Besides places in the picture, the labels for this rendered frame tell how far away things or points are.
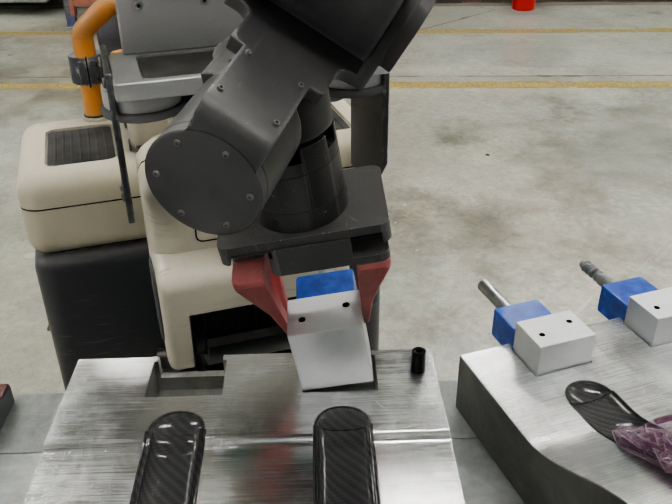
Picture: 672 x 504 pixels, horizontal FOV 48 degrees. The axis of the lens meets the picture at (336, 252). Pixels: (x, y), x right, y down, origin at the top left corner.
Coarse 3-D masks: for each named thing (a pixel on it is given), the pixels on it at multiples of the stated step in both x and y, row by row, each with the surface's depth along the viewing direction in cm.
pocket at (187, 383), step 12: (156, 372) 56; (168, 372) 57; (180, 372) 57; (192, 372) 57; (204, 372) 57; (216, 372) 57; (156, 384) 56; (168, 384) 57; (180, 384) 57; (192, 384) 57; (204, 384) 57; (216, 384) 57; (156, 396) 56; (168, 396) 56
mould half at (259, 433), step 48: (96, 384) 53; (144, 384) 53; (240, 384) 53; (288, 384) 53; (384, 384) 53; (432, 384) 53; (96, 432) 49; (144, 432) 49; (240, 432) 49; (288, 432) 49; (384, 432) 49; (432, 432) 49; (48, 480) 46; (96, 480) 46; (240, 480) 46; (288, 480) 46; (384, 480) 46; (432, 480) 46
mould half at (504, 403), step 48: (624, 336) 63; (480, 384) 59; (528, 384) 58; (624, 384) 58; (480, 432) 60; (528, 432) 54; (576, 432) 54; (528, 480) 54; (576, 480) 48; (624, 480) 46
